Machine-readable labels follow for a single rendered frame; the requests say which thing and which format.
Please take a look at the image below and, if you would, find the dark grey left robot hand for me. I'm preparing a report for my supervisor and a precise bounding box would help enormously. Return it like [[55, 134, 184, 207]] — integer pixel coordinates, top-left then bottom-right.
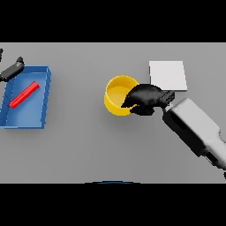
[[0, 48, 26, 83]]

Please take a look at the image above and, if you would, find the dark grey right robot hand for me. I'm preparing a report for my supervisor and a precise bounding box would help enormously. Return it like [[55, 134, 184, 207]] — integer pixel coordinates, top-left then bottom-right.
[[120, 83, 176, 117]]

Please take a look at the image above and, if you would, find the yellow bowl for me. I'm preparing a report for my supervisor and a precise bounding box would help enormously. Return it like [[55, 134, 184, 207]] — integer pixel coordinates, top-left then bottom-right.
[[103, 75, 140, 117]]

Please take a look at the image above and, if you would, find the red beaker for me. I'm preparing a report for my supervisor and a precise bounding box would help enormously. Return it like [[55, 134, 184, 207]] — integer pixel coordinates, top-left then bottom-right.
[[8, 80, 41, 109]]

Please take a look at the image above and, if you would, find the pale square measuring scale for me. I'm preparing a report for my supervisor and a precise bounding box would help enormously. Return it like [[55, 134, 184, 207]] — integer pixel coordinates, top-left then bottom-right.
[[148, 60, 188, 92]]

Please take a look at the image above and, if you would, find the blue tray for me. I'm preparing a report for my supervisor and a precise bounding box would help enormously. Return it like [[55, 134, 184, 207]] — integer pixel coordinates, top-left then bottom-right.
[[0, 64, 52, 130]]

